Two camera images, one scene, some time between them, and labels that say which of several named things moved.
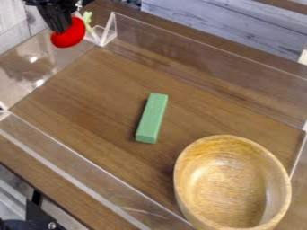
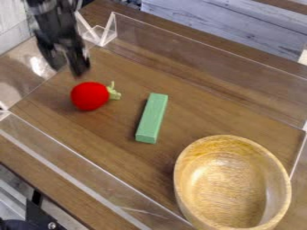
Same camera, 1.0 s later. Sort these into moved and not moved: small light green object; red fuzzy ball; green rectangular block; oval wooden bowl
Moved: red fuzzy ball; small light green object
Not moved: green rectangular block; oval wooden bowl
